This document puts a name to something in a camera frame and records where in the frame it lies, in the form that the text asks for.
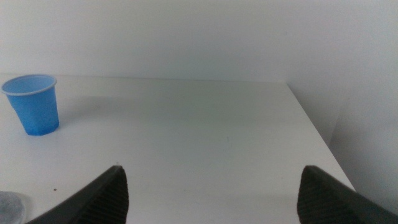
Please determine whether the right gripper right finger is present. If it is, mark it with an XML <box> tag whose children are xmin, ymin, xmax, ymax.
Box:
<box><xmin>296</xmin><ymin>165</ymin><xmax>398</xmax><ymax>224</ymax></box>

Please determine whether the round grey cup mat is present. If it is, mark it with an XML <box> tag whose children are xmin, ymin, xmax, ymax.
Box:
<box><xmin>0</xmin><ymin>190</ymin><xmax>27</xmax><ymax>224</ymax></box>

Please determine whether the blue plastic cup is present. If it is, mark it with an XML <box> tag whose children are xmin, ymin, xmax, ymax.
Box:
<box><xmin>0</xmin><ymin>73</ymin><xmax>60</xmax><ymax>137</ymax></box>

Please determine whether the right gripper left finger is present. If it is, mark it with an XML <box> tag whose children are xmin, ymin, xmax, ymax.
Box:
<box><xmin>26</xmin><ymin>165</ymin><xmax>130</xmax><ymax>224</ymax></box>

